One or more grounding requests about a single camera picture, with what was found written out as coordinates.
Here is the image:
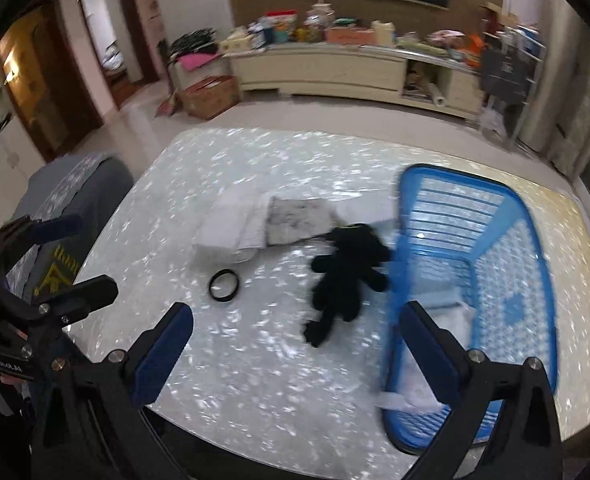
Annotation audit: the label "red paper packet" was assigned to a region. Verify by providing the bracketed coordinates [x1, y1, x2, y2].
[156, 95, 183, 118]

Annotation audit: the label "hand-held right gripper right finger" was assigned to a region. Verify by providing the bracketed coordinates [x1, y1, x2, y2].
[400, 301, 563, 480]

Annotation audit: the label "black ring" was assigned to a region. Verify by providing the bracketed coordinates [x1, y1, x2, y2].
[208, 269, 241, 304]

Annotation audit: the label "white metal rack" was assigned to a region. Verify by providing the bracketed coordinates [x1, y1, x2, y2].
[485, 10, 548, 151]

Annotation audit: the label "pink box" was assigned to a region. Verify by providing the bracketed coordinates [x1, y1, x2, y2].
[325, 27, 376, 45]

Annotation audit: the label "black plush toy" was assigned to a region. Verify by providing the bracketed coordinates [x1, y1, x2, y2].
[302, 224, 393, 348]

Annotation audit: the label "orange toy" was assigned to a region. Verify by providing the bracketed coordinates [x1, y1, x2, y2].
[462, 32, 486, 68]

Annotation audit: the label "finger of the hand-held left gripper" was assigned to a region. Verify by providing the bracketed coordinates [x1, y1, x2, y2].
[5, 275, 120, 331]
[0, 214, 84, 271]

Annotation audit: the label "black patterned cloth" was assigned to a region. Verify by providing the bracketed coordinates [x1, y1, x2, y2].
[167, 27, 221, 56]

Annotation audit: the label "blue plastic basket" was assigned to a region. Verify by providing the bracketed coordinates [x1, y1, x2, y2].
[379, 164, 558, 456]

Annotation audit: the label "white paper roll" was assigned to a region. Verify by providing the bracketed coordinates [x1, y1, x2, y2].
[420, 80, 448, 107]

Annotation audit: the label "cardboard box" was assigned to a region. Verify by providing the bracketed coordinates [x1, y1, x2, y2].
[177, 76, 241, 121]

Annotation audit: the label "black tote bag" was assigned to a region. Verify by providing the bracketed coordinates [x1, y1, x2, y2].
[480, 47, 543, 106]

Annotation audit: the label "patterned curtain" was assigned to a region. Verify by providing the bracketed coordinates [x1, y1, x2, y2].
[518, 0, 590, 176]

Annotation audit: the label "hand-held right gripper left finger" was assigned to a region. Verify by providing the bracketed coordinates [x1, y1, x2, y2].
[32, 302, 196, 480]

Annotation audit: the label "white cloth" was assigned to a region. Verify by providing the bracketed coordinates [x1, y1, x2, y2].
[192, 192, 276, 263]
[375, 292, 476, 411]

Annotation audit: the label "person's grey printed shirt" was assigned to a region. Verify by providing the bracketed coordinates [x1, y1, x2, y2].
[10, 152, 136, 351]

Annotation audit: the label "cream tv cabinet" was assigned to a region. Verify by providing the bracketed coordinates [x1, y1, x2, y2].
[222, 40, 486, 121]

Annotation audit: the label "white plastic bag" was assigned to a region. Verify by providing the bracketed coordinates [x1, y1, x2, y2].
[475, 105, 511, 136]

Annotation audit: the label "grey patterned cloth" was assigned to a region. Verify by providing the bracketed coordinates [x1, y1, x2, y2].
[265, 196, 346, 248]

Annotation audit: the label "pink cloth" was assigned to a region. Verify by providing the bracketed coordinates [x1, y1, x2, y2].
[177, 52, 217, 72]

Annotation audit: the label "colourful snack bag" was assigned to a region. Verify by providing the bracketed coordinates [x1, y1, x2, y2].
[267, 9, 298, 43]

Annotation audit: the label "green patterned cloth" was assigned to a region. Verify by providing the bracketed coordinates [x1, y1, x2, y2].
[397, 40, 448, 56]

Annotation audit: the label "tissue box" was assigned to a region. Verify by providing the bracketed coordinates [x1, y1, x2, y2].
[220, 35, 266, 53]

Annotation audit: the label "brown wooden door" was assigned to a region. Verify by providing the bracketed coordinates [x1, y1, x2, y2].
[0, 0, 106, 161]

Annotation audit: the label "cream plastic canister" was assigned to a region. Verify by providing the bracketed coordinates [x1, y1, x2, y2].
[371, 21, 396, 46]

